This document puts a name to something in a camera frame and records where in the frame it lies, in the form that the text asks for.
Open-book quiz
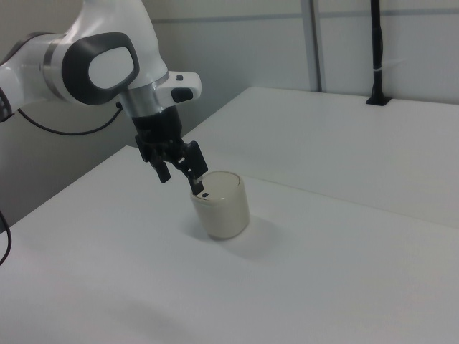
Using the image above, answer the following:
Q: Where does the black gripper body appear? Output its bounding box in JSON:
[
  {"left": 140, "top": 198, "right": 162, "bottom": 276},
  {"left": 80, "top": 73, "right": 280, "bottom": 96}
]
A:
[{"left": 131, "top": 106, "right": 184, "bottom": 146}]

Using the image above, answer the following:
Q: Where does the small cream trash can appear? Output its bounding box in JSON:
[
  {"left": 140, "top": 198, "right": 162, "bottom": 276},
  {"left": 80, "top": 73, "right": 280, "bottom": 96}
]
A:
[{"left": 189, "top": 171, "right": 251, "bottom": 241}]

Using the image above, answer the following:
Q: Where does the black pole with clamp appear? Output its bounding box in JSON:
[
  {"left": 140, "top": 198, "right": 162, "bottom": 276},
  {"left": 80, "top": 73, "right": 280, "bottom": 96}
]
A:
[{"left": 365, "top": 0, "right": 392, "bottom": 108}]

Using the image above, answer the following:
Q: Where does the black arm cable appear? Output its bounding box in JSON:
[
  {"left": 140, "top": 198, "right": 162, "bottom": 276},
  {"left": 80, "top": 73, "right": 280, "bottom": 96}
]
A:
[{"left": 16, "top": 101, "right": 123, "bottom": 137}]

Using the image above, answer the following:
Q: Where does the grey partition frame post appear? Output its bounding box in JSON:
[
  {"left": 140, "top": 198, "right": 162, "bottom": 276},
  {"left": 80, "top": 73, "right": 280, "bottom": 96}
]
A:
[{"left": 300, "top": 0, "right": 323, "bottom": 92}]

